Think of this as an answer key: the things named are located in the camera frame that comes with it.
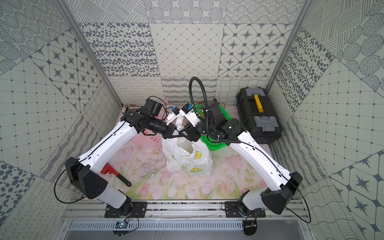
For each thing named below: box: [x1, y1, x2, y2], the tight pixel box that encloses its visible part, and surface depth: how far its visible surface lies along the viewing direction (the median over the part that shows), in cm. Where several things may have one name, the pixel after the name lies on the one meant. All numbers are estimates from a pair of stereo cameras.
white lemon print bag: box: [162, 136, 214, 176], surface depth 75 cm
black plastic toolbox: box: [236, 87, 283, 145], surface depth 97 cm
